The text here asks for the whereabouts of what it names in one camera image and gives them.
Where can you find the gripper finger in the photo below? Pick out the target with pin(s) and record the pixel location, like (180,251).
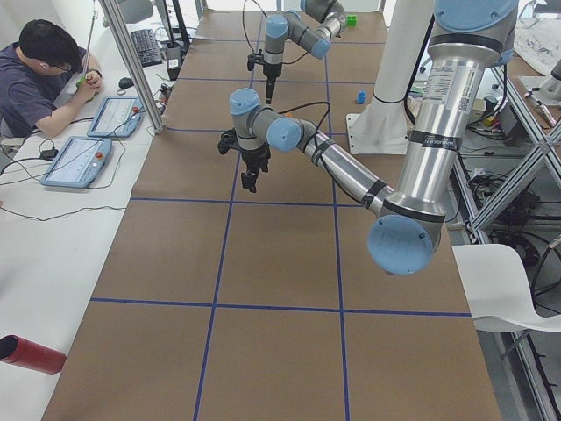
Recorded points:
(249,179)
(269,89)

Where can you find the green block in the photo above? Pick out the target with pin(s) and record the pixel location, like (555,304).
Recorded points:
(351,20)

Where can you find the brown paper table cover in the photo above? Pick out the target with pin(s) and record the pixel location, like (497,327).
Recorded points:
(215,303)

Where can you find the black keyboard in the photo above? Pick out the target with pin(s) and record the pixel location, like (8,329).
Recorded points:
(146,47)

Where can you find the upper teach pendant tablet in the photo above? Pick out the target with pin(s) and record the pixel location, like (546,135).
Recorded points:
(117,116)

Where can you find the teach pendant tablet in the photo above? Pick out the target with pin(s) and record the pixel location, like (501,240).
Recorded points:
(117,116)
(78,163)

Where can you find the black computer mouse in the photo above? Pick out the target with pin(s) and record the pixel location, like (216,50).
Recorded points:
(125,83)

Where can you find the lower teach pendant tablet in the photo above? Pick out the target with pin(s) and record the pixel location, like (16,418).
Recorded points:
(78,163)

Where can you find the seated person dark hair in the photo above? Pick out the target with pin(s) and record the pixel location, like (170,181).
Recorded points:
(45,80)

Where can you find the white plastic chair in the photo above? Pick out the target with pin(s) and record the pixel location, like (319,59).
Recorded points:
(497,290)

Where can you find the red cylinder tube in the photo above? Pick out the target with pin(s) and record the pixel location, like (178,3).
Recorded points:
(25,353)

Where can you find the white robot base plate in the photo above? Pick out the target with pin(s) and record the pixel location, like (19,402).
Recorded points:
(377,134)

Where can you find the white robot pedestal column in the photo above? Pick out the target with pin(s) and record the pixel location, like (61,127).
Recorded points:
(409,26)

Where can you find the aluminium frame post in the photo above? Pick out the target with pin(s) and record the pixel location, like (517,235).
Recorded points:
(115,18)

